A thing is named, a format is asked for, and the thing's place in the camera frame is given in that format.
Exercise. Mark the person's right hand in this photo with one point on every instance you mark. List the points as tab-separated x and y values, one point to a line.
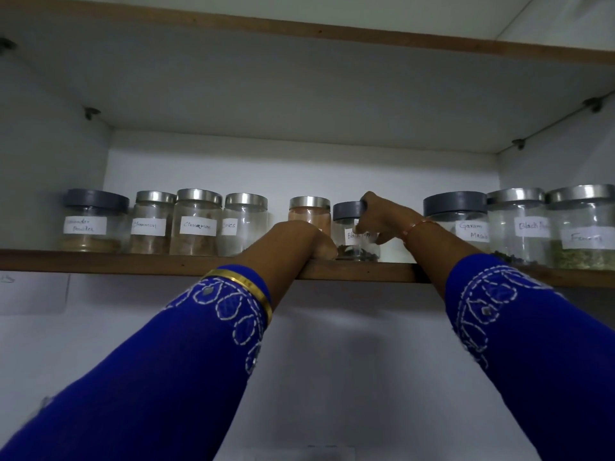
389	216

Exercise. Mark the person's left hand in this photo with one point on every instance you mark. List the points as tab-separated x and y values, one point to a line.
298	240

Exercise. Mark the red chilli powder jar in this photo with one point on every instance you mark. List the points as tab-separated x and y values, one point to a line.
310	211

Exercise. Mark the black pepper jar grey lid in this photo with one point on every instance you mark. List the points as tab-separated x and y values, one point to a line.
346	213

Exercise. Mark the garam masala jar grey lid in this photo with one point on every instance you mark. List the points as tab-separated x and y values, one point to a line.
456	206

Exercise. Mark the steel-lid brown pods spice jar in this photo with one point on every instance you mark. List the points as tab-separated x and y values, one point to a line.
197	220

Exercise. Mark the black pepper jar steel lid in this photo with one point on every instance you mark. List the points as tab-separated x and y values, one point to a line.
516	220

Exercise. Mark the steel-lid cinnamon jar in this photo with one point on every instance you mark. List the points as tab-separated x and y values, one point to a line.
151	220

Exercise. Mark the brown wooden cabinet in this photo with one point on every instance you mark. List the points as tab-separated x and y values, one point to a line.
288	91

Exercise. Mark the fennel jar steel lid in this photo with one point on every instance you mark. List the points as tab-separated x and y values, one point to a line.
581	225

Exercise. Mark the grey-lid coriander powder jar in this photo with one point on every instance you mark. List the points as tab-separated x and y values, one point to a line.
93	220

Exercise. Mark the person's left forearm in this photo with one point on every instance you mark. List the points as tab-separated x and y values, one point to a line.
274	273

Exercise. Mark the person's right forearm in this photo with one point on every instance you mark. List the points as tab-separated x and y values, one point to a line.
442	254

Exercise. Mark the white cabinet shelf board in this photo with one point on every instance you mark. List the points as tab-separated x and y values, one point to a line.
312	86

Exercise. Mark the gold bangle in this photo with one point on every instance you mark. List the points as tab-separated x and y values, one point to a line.
240	283

